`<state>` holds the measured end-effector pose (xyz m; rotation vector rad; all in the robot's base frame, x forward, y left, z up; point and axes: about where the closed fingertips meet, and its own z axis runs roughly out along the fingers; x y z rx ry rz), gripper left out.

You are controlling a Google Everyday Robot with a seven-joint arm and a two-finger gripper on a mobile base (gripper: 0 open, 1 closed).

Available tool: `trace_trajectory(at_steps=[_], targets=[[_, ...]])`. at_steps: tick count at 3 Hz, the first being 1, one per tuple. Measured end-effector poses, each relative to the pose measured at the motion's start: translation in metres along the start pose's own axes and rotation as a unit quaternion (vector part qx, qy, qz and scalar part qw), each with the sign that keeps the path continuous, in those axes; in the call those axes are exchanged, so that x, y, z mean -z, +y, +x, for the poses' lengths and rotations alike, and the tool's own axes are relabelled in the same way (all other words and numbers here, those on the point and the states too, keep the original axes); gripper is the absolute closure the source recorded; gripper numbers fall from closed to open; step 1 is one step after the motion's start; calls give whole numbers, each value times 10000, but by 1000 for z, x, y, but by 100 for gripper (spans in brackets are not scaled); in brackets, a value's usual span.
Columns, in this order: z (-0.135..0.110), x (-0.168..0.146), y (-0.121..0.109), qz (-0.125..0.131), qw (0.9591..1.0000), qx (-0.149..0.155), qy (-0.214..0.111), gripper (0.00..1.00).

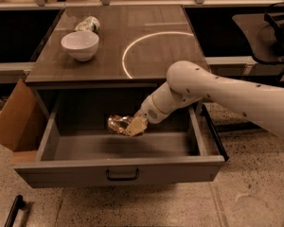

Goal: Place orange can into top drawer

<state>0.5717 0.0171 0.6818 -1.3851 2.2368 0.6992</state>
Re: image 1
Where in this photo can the black handle on floor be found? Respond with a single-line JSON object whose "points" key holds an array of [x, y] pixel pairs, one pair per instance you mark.
{"points": [[18, 204]]}

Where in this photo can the white ceramic bowl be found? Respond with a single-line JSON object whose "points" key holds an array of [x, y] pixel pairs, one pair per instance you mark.
{"points": [[81, 45]]}

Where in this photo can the black drawer handle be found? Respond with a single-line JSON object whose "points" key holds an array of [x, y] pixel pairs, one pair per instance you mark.
{"points": [[114, 176]]}

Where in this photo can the brown cardboard box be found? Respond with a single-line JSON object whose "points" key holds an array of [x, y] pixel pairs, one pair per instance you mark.
{"points": [[22, 121]]}

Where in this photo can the open grey top drawer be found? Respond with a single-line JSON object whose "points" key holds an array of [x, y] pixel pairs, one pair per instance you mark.
{"points": [[77, 147]]}

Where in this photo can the crushed orange can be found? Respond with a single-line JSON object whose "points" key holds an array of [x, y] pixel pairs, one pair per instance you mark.
{"points": [[118, 123]]}

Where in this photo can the grey drawer cabinet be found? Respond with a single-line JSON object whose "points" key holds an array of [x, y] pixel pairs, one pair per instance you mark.
{"points": [[136, 43]]}

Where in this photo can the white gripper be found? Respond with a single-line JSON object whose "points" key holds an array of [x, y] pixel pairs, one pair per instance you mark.
{"points": [[149, 112]]}

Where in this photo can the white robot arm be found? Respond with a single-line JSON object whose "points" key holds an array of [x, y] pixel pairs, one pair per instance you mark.
{"points": [[249, 190]]}

